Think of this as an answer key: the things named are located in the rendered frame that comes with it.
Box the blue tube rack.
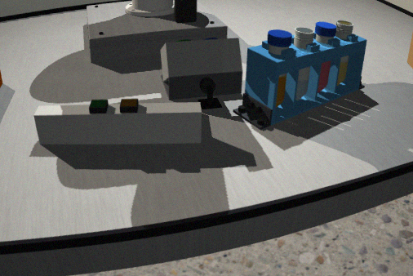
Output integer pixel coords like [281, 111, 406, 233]
[245, 31, 366, 125]

